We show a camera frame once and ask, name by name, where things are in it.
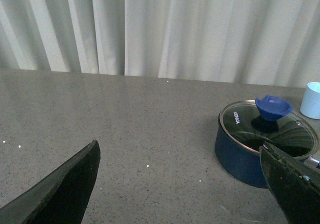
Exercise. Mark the glass lid with blue knob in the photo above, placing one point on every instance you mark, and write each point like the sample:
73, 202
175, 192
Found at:
243, 124

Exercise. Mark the white curtain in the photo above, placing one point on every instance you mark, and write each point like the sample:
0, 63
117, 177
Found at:
268, 42

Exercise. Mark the light blue cup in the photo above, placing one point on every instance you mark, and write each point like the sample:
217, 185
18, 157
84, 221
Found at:
311, 101

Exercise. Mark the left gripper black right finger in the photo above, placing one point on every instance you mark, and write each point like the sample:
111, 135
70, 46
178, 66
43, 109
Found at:
294, 185

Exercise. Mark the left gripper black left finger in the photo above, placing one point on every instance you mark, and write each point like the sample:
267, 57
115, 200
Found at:
62, 196

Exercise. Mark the dark blue saucepan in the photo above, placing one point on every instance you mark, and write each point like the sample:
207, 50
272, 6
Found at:
243, 164

